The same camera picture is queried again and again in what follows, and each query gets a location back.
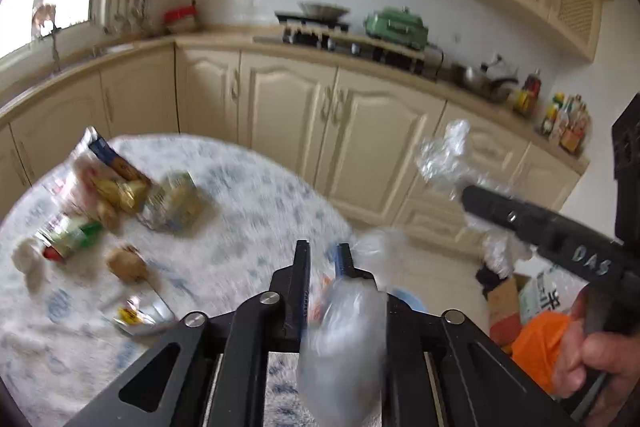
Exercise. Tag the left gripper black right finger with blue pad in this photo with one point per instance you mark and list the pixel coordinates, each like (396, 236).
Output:
(445, 371)

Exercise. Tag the clear plastic bag orange contents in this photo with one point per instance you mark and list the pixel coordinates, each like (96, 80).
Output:
(340, 364)

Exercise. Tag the brown paper ball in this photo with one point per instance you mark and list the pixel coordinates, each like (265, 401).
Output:
(126, 263)

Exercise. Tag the clear plastic wrap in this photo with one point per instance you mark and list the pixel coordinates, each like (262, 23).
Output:
(446, 164)

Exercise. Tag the white tissue ball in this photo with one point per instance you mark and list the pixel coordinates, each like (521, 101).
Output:
(27, 259)

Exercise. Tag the orange trash bag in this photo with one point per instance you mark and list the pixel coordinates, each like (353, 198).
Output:
(537, 348)

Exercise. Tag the cream kitchen base cabinets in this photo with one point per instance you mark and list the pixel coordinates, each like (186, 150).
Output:
(346, 128)

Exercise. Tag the chrome kitchen faucet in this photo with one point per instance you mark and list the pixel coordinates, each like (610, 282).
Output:
(52, 35)

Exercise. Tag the person's right hand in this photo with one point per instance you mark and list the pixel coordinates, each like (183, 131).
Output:
(617, 355)

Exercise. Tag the cardboard box on floor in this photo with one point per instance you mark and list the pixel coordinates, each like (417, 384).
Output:
(504, 310)

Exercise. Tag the condiment bottles group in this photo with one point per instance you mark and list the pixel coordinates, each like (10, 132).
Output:
(566, 121)

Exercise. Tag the crushed milk carton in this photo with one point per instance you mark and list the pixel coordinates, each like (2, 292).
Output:
(172, 205)

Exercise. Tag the small brown paper lump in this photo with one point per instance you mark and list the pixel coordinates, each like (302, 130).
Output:
(107, 215)

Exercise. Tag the yellow crumpled wrapper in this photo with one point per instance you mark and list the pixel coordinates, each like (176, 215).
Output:
(128, 196)

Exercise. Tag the green white snack packet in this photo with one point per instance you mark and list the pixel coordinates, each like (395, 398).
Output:
(63, 235)

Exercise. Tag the white plastic bag red print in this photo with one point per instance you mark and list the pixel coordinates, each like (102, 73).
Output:
(71, 183)

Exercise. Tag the blue and orange snack box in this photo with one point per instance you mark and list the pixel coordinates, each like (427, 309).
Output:
(120, 165)

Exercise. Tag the green electric cooking pot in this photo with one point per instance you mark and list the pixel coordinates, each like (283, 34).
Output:
(398, 26)

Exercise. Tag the black gas stove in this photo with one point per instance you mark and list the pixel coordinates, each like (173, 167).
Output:
(334, 36)

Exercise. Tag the red white bowl stack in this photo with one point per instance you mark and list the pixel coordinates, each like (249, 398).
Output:
(182, 19)

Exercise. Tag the steel wok on stove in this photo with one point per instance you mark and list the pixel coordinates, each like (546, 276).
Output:
(323, 11)

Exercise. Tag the steel pan black handle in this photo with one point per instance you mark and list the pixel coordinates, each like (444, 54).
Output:
(479, 83)

